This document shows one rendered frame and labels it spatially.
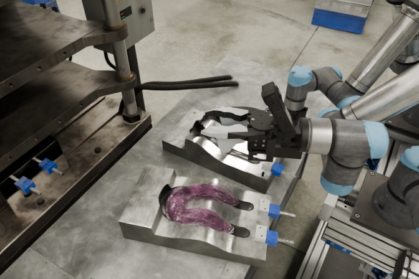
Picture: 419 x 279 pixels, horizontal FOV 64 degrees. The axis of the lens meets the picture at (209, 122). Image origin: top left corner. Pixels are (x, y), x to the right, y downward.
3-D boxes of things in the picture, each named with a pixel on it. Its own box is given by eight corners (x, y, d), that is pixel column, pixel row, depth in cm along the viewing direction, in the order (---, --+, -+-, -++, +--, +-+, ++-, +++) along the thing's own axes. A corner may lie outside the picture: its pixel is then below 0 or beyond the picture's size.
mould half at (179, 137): (287, 152, 152) (292, 131, 143) (265, 194, 135) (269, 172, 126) (192, 116, 170) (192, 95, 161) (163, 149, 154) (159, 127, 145)
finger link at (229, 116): (204, 131, 76) (244, 141, 73) (204, 108, 73) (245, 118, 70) (209, 123, 78) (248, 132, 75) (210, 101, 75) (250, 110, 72)
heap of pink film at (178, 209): (240, 196, 127) (241, 183, 122) (232, 239, 115) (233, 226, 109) (174, 184, 132) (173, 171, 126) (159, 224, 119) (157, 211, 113)
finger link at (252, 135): (229, 144, 65) (272, 139, 66) (229, 137, 64) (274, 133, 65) (224, 129, 69) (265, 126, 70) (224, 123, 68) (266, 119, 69)
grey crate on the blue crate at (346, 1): (371, 5, 413) (375, -6, 403) (365, 18, 387) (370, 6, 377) (322, -4, 435) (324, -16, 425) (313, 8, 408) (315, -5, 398)
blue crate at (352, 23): (366, 22, 428) (371, 5, 413) (360, 35, 401) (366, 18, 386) (318, 12, 449) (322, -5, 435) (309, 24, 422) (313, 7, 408)
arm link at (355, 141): (380, 170, 68) (396, 140, 63) (325, 165, 69) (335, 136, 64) (371, 142, 74) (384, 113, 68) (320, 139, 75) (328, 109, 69)
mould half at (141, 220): (270, 203, 132) (274, 186, 125) (263, 268, 113) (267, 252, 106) (149, 181, 140) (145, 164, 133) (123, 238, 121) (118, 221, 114)
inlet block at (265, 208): (293, 213, 125) (296, 205, 122) (293, 225, 122) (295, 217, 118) (258, 207, 128) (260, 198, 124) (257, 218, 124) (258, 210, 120)
